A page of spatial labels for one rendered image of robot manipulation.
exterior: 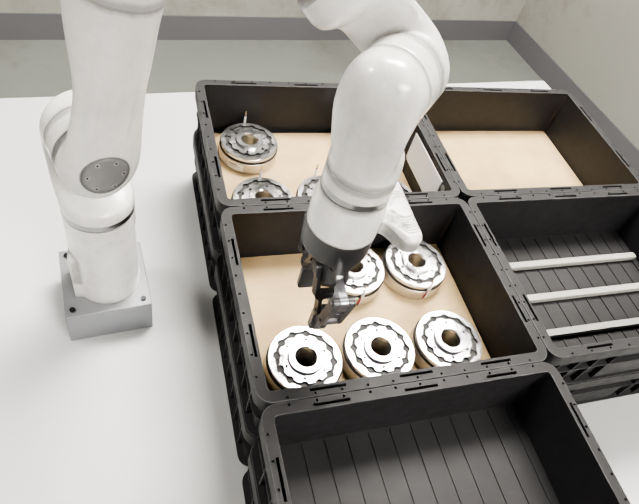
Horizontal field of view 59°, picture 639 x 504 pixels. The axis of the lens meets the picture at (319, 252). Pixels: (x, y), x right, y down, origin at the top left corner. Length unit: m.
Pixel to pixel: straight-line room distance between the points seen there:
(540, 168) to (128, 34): 0.93
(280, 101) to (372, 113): 0.65
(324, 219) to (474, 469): 0.42
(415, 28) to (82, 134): 0.35
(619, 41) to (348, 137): 2.78
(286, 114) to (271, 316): 0.43
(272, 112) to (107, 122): 0.51
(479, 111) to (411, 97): 0.84
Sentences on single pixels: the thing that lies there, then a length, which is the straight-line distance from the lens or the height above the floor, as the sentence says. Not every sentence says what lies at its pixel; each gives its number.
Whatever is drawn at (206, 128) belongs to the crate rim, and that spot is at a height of 0.93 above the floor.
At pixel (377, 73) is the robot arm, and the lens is 0.43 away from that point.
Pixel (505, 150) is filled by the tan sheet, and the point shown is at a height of 0.83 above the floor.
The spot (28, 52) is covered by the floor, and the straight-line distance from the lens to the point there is 2.80.
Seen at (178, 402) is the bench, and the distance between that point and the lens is 0.90.
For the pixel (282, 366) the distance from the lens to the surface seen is 0.75.
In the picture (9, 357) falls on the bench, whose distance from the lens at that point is 0.96.
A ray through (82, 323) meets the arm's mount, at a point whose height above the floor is 0.74.
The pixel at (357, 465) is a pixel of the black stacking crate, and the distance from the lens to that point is 0.76.
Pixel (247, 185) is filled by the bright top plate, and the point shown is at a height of 0.86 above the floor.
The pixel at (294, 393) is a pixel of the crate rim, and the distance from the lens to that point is 0.66.
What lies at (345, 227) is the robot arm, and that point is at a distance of 0.54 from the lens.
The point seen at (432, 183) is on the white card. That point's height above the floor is 0.89.
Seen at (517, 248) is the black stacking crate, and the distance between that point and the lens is 1.08.
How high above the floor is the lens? 1.52
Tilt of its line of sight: 49 degrees down
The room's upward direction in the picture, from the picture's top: 18 degrees clockwise
